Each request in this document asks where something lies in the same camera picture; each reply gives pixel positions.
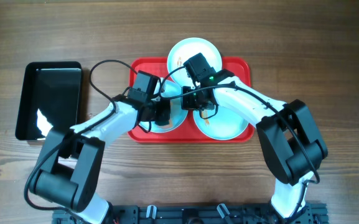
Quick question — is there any black water tray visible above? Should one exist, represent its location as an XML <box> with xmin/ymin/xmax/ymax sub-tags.
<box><xmin>15</xmin><ymin>61</ymin><xmax>83</xmax><ymax>141</ymax></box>

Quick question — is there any red plastic tray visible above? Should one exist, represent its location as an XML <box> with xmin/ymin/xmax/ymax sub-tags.
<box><xmin>128</xmin><ymin>57</ymin><xmax>251</xmax><ymax>144</ymax></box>

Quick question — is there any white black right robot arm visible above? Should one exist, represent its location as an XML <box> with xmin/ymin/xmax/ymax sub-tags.
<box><xmin>181</xmin><ymin>53</ymin><xmax>328</xmax><ymax>223</ymax></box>

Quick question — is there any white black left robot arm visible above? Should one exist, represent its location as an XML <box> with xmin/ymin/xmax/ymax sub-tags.
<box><xmin>24</xmin><ymin>71</ymin><xmax>169</xmax><ymax>223</ymax></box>

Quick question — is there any light blue plate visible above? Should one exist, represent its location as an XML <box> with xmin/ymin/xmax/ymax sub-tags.
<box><xmin>193</xmin><ymin>107</ymin><xmax>249</xmax><ymax>141</ymax></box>
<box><xmin>139</xmin><ymin>80</ymin><xmax>188</xmax><ymax>133</ymax></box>
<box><xmin>167</xmin><ymin>37</ymin><xmax>223</xmax><ymax>73</ymax></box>

